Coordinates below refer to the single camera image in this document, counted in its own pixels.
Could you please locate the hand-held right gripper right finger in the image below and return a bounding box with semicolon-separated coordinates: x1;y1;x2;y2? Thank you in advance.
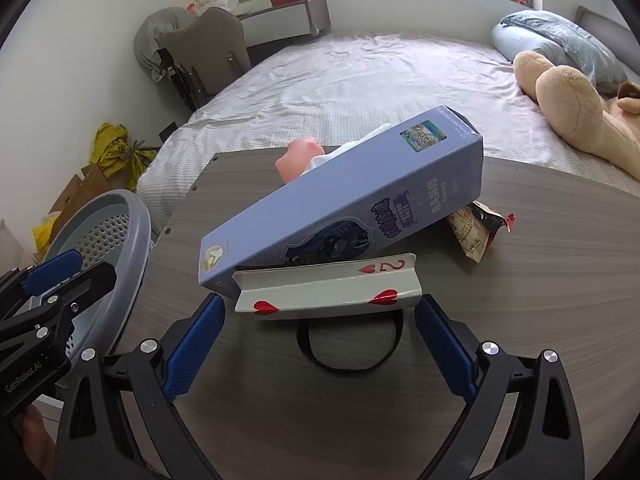
414;294;586;480

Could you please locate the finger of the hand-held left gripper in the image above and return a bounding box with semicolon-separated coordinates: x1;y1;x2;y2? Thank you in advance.
0;250;86;306
49;261;119;314

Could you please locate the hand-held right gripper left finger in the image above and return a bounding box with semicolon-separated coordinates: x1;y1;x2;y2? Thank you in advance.
56;292;227;480

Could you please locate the grey perforated plastic basket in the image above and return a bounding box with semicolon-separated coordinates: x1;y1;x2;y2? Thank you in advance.
37;189;153;391

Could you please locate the playing card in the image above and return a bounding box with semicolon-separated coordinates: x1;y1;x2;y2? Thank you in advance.
234;252;425;320

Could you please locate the person's left hand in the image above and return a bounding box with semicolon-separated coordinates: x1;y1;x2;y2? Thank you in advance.
12;404;57;480

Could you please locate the small yellow plastic bag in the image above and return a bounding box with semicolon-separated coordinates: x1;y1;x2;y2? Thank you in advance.
32;212;63;253

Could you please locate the brown cardboard box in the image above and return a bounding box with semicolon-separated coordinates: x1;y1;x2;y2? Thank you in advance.
47;164;113;221

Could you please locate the black rubber band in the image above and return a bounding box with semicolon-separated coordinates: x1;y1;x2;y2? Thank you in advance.
296;307;404;372

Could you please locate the brown snack packet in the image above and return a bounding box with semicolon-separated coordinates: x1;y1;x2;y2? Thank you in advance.
446;201;516;265

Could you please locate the long blue cardboard box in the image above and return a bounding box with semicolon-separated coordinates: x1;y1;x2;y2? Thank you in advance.
199;105;485;297

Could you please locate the pink toy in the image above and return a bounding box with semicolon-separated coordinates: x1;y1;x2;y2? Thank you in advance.
275;136;327;183

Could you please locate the white toy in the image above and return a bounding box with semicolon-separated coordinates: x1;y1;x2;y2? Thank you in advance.
305;122;393;171

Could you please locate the grey garment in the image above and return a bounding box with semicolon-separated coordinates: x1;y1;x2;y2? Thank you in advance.
134;7;196;81

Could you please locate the large beige teddy bear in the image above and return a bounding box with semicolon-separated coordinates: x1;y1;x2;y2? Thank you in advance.
514;51;640;181

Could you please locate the grey padded chair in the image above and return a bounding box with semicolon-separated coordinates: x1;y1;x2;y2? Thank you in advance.
165;6;252;98

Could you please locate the bed with checked sheet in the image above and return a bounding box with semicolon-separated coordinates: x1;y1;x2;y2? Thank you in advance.
136;30;640;196

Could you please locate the light blue pillow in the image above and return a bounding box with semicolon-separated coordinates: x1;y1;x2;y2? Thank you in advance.
491;9;633;83

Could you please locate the grey padded headboard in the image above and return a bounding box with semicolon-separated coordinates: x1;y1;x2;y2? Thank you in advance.
575;6;640;61

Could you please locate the white wall desk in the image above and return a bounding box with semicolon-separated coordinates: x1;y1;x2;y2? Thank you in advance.
237;0;332;51

